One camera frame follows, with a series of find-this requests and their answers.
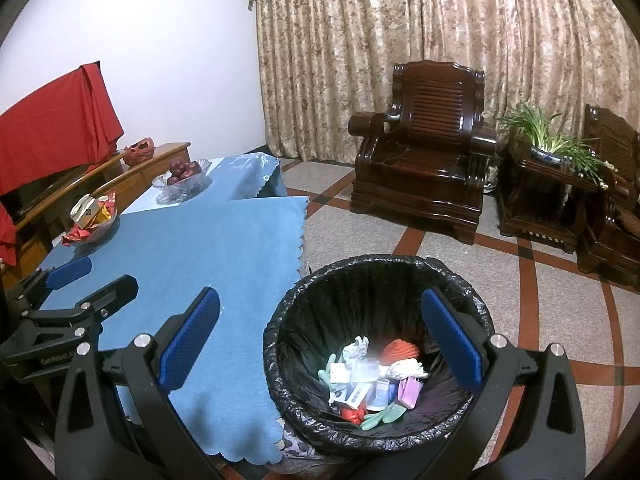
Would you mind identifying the white and gold carton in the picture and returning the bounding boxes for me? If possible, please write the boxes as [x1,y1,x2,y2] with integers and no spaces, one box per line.
[70,196,101,226]

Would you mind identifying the light blue tablecloth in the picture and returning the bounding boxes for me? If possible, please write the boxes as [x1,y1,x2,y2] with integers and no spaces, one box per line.
[120,154,288,216]

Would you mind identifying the beige patterned curtain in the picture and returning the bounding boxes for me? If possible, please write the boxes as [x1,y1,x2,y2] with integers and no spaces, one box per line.
[246,0,640,171]

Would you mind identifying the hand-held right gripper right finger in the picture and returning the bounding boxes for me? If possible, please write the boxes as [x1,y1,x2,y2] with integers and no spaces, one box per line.
[421,287,587,480]

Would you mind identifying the dark wooden side table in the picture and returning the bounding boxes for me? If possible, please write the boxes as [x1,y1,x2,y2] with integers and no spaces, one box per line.
[495,140,608,256]

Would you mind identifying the glass fruit bowl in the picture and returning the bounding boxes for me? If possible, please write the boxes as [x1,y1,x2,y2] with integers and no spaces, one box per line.
[152,158,211,206]

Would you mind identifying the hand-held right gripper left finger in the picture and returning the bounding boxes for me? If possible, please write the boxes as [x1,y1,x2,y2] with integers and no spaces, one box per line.
[54,287,222,480]

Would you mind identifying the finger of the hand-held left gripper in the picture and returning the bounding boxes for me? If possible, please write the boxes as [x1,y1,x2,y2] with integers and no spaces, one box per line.
[20,256,93,312]
[22,274,139,342]

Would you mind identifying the trash bin with black bag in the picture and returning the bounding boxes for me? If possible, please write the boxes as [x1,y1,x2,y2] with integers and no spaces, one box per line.
[262,255,496,456]

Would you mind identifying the red cloth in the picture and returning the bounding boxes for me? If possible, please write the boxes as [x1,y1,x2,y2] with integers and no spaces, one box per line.
[0,61,125,266]

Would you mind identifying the black television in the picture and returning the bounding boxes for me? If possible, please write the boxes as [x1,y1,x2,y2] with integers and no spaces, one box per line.
[0,160,101,216]

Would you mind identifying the red snack packets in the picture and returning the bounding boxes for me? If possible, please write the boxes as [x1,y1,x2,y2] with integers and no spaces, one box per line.
[61,191,120,247]

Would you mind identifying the dark wooden armchair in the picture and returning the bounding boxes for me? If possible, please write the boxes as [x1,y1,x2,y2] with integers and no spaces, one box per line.
[575,104,640,291]
[347,60,498,246]

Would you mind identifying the potted green plant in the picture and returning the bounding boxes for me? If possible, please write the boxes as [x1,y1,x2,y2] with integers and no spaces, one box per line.
[497,102,613,191]

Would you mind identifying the large white tissue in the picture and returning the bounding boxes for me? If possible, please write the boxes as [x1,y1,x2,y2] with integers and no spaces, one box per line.
[387,358,430,380]

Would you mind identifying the small white tissue ball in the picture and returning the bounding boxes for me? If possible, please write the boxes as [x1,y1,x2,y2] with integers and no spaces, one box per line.
[342,336,370,361]

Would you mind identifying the heap of red apples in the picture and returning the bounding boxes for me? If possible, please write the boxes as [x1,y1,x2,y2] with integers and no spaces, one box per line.
[166,158,203,186]

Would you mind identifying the grey floral tablecloth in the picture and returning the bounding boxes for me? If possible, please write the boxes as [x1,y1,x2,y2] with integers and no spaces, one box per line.
[277,427,321,461]

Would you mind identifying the green rubber glove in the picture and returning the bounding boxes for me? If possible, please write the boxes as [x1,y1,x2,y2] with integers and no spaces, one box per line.
[361,402,407,431]
[317,353,337,386]

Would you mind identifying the white plastic bag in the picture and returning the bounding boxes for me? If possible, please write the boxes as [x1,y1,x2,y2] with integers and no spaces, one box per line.
[350,359,382,387]

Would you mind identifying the wooden cabinet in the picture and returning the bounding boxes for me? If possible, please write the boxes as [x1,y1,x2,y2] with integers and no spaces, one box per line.
[0,141,192,281]

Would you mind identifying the glass snack bowl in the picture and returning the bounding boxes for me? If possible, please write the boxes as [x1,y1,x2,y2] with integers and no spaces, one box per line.
[62,210,121,246]

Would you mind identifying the blue scalloped tablecloth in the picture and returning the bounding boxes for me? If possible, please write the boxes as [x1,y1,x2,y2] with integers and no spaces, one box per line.
[37,195,310,465]

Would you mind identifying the white blue printed carton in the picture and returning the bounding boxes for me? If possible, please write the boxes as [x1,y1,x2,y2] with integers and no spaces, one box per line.
[330,382,371,408]

